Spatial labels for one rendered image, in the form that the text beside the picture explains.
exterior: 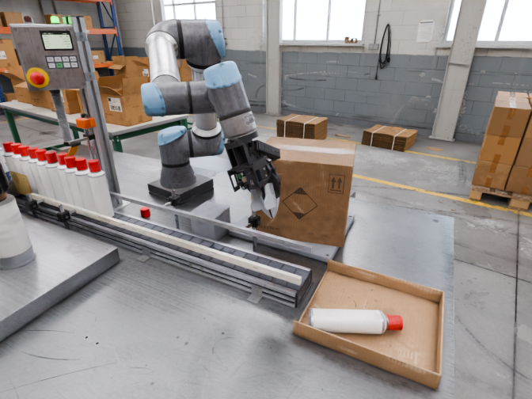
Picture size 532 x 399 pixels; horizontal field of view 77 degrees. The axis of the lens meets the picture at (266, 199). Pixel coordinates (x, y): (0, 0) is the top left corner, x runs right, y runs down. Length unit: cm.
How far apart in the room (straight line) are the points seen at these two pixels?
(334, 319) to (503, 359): 148
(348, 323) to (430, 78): 540
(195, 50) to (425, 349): 103
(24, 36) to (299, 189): 94
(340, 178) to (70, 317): 78
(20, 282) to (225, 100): 70
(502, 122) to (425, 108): 251
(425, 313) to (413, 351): 13
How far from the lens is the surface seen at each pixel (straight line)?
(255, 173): 71
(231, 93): 73
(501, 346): 225
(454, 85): 590
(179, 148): 138
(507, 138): 371
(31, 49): 132
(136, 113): 306
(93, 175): 120
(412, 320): 91
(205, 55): 118
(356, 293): 94
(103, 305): 97
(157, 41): 108
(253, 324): 84
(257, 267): 87
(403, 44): 606
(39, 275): 107
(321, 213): 102
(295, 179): 99
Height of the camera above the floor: 144
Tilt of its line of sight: 26 degrees down
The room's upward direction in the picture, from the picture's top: straight up
